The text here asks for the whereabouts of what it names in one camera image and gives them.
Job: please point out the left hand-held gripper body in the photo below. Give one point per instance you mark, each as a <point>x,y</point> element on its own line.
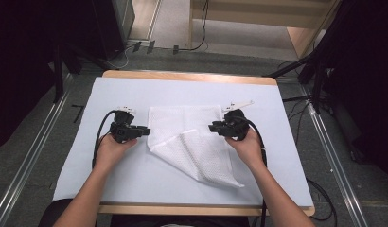
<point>122,127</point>

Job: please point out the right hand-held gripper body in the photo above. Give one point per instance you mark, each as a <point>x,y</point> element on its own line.
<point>234,124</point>

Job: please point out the white textured towel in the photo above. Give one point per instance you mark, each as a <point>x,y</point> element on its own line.
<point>195,148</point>

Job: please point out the person's left hand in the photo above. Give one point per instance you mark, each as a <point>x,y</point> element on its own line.
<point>111,154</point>

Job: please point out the person's right hand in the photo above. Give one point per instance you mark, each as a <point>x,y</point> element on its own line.
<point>249,151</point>

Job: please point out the pale blue table mat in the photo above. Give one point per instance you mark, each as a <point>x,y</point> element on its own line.
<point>144,179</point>

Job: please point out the wooden table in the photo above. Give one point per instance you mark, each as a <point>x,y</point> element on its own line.
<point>189,76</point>

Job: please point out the black metal stand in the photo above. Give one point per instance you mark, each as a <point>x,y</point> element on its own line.
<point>58,75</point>

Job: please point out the dark cabinet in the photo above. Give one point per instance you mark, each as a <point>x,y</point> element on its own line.
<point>113,25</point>

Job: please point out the black metal frame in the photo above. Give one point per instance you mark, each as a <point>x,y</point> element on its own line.
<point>315,72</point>

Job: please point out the metal floor rail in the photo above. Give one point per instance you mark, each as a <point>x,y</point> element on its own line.
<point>28,164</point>
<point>337,164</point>

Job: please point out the light wooden shelf frame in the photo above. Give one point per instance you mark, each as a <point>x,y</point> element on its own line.
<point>296,19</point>

